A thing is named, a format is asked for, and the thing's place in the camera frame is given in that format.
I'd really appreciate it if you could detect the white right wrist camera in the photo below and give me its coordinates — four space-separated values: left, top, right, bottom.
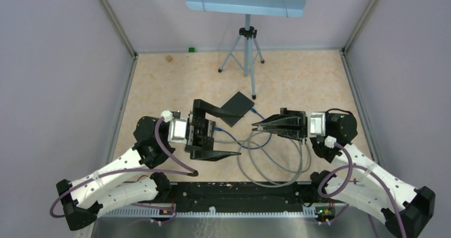
307 112 341 149

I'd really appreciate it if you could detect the small wooden cube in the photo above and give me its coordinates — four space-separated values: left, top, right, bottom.
166 55 173 63

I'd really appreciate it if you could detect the grey cable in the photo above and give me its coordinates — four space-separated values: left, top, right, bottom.
213 131 313 189

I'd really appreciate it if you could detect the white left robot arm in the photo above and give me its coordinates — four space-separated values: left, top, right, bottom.
56 99 241 231

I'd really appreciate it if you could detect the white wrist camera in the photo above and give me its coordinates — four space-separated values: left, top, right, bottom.
161 110 188 144
307 112 341 149

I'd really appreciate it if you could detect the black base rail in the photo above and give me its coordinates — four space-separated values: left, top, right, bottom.
137 181 348 214

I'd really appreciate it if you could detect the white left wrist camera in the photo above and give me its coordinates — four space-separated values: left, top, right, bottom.
161 110 188 144

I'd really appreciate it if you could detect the blue ethernet cable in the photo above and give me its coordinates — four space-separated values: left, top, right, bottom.
215 109 273 150

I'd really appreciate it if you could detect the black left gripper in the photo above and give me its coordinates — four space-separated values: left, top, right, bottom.
183 100 244 160

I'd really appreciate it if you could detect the black network switch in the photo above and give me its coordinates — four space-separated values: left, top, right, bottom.
221 91 255 127

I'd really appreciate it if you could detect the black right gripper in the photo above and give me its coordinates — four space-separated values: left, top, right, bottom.
252 108 312 145

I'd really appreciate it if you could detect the light blue tripod stand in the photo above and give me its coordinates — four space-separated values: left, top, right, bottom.
186 0 307 99

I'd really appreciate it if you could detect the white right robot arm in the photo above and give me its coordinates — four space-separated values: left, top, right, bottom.
253 108 436 237

